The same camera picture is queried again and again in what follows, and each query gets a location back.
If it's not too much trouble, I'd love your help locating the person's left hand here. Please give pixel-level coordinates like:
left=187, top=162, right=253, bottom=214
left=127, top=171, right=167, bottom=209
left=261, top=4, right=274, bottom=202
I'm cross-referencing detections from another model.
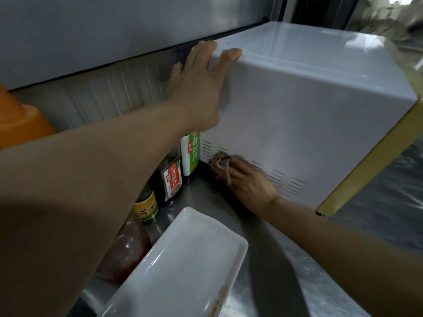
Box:
left=167, top=40, right=244, bottom=133

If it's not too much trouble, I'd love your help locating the person's right hand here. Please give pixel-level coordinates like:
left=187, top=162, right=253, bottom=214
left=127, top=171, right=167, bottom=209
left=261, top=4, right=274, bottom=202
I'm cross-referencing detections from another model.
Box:
left=211, top=156, right=282, bottom=217

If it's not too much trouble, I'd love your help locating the brown cloth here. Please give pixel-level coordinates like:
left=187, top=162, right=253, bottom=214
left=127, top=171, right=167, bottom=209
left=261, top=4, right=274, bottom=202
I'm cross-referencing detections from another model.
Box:
left=208, top=151, right=234, bottom=186

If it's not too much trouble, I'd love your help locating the clear bottle green label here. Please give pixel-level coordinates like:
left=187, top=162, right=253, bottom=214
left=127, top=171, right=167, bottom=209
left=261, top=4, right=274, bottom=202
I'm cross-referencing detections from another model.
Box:
left=180, top=131, right=201, bottom=185

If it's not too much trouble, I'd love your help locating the dark sauce bottle orange cap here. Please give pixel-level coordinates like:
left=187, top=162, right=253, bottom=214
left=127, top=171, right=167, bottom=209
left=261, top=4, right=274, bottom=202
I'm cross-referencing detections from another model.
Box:
left=153, top=147, right=184, bottom=207

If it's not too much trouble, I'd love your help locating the white microwave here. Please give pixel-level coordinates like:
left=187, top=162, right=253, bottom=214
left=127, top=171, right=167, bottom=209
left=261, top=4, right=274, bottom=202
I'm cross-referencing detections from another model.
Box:
left=197, top=21, right=423, bottom=217

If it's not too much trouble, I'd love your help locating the white rectangular plate red underside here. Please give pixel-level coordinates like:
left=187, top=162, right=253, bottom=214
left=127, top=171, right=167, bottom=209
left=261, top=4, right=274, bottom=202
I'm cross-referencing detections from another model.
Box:
left=97, top=206, right=249, bottom=317

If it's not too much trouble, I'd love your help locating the small glass bottle tan cap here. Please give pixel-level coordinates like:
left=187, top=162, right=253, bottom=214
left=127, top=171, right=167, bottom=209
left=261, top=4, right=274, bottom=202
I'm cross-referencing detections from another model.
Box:
left=134, top=183, right=160, bottom=225

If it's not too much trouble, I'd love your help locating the large ketchup bottle orange cap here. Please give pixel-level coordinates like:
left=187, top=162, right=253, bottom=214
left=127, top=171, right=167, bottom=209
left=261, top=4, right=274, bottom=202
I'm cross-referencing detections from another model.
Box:
left=0, top=84, right=153, bottom=286

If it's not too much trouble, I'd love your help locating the person's right forearm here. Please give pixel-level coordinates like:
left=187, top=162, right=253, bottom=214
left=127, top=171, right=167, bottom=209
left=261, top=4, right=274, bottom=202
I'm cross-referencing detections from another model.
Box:
left=266, top=196, right=423, bottom=317

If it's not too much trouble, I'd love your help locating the person's left forearm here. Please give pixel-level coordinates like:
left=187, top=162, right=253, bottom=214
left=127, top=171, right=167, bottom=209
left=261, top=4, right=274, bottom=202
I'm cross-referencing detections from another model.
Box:
left=0, top=99, right=196, bottom=317

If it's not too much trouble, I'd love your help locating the stainless steel table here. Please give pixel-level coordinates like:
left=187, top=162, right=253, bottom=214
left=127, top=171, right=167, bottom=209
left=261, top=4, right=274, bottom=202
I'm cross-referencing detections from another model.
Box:
left=67, top=135, right=423, bottom=317

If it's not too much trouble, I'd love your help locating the glass window aluminium frame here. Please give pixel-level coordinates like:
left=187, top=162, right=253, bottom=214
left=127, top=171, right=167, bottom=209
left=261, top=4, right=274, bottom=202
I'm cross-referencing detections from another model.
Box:
left=0, top=0, right=286, bottom=91

